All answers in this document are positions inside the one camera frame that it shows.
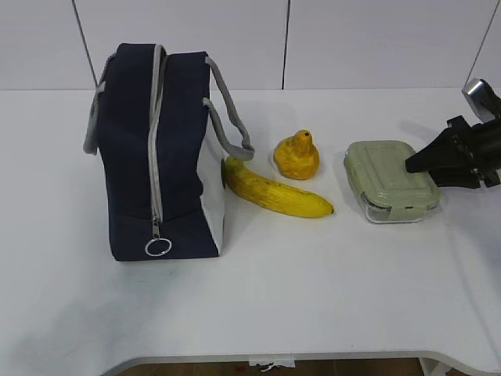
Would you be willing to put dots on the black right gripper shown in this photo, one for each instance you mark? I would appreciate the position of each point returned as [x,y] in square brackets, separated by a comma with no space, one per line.
[462,155]

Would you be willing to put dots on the green lidded glass container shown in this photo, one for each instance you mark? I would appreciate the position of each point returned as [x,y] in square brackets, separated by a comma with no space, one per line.
[385,191]

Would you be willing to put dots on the yellow pear-shaped fruit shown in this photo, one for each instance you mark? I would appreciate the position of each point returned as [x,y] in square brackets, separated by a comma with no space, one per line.
[297,157]

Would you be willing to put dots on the yellow banana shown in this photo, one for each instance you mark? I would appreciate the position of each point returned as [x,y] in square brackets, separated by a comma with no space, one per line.
[273,195]

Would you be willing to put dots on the navy blue lunch bag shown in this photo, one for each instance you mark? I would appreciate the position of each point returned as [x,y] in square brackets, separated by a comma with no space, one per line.
[163,125]

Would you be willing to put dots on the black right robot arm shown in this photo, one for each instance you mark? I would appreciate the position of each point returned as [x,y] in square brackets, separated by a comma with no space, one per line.
[482,100]

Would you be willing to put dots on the white tape piece under table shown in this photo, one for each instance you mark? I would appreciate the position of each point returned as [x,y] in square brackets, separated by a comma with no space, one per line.
[268,363]

